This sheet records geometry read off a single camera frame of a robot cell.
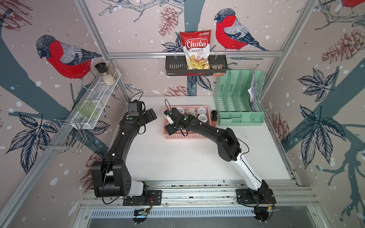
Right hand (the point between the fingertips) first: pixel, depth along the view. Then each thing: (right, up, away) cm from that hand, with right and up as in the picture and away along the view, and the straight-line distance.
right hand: (169, 127), depth 96 cm
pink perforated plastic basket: (+13, -3, -14) cm, 19 cm away
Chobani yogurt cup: (+16, +10, +11) cm, 22 cm away
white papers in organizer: (+55, +24, -5) cm, 60 cm away
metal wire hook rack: (-40, +1, -38) cm, 55 cm away
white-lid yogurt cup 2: (+24, +6, +5) cm, 25 cm away
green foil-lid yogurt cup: (+23, +11, +9) cm, 27 cm away
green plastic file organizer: (+55, +25, +22) cm, 64 cm away
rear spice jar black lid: (+32, +10, +5) cm, 34 cm away
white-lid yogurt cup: (+7, +11, +8) cm, 16 cm away
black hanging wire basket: (+4, +42, 0) cm, 42 cm away
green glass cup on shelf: (-38, +13, -27) cm, 48 cm away
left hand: (-10, +11, -10) cm, 17 cm away
